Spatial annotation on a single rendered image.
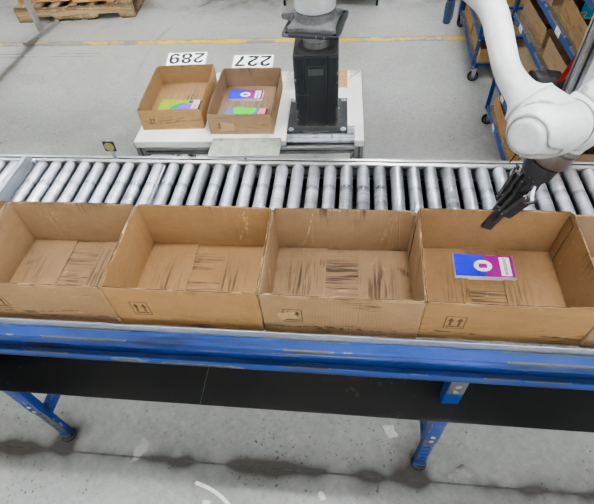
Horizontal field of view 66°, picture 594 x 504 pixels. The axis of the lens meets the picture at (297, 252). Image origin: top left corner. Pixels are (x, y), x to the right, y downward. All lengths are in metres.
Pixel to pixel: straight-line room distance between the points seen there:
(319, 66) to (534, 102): 1.08
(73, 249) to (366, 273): 0.90
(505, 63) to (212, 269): 0.90
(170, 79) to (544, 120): 1.91
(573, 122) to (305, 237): 0.72
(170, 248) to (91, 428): 1.07
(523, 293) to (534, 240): 0.16
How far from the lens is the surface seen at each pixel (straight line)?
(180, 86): 2.48
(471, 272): 1.35
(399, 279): 1.32
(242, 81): 2.38
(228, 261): 1.38
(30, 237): 1.67
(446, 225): 1.32
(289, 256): 1.36
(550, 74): 1.86
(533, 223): 1.38
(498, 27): 1.17
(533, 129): 0.96
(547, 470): 2.17
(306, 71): 1.94
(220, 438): 2.08
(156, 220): 1.41
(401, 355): 1.17
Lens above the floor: 1.93
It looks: 50 degrees down
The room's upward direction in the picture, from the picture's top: 5 degrees counter-clockwise
